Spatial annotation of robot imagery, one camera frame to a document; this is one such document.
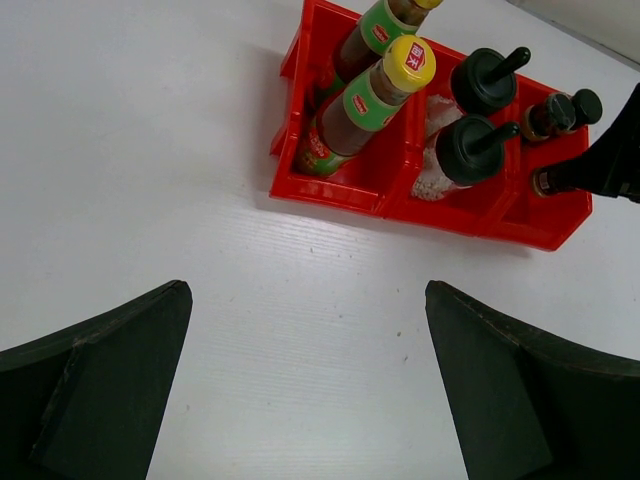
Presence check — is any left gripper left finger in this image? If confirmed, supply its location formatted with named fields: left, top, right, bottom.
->
left=1, top=280, right=193, bottom=479

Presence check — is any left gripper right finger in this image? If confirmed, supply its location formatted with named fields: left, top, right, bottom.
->
left=425, top=281, right=639, bottom=479

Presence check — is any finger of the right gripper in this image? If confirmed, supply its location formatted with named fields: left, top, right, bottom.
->
left=570, top=85, right=639, bottom=204

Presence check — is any black-lid spice jar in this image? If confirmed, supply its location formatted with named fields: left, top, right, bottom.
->
left=571, top=89, right=603, bottom=131
left=530, top=165, right=577, bottom=198

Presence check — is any silver-lid spice jar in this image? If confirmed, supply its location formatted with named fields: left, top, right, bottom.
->
left=521, top=92, right=576, bottom=143

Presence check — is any white salt shaker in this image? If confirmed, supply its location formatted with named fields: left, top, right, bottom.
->
left=425, top=46, right=531, bottom=136
left=411, top=114, right=520, bottom=201

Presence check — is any red sauce bottle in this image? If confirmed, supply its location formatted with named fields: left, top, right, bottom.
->
left=306, top=0, right=442, bottom=111
left=293, top=35, right=436, bottom=177

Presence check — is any red three-compartment tray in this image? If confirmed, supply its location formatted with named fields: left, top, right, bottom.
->
left=270, top=1, right=593, bottom=251

